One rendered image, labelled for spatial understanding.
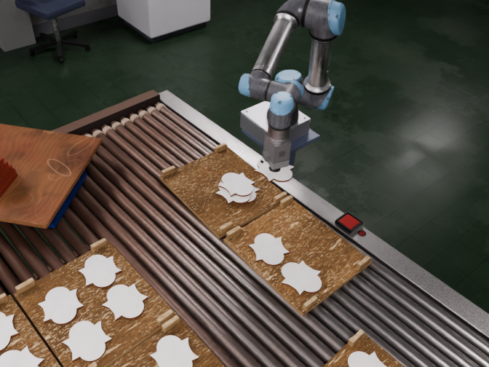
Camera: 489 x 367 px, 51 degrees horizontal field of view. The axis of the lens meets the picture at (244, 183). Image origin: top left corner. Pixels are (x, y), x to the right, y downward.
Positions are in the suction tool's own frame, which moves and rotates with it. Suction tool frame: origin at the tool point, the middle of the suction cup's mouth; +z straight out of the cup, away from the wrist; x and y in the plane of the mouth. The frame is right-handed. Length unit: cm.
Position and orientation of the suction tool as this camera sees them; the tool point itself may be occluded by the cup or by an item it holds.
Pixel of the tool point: (274, 170)
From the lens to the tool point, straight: 187.0
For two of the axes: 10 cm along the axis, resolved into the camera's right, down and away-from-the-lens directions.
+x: 9.2, -2.3, 3.1
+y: 3.8, 6.3, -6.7
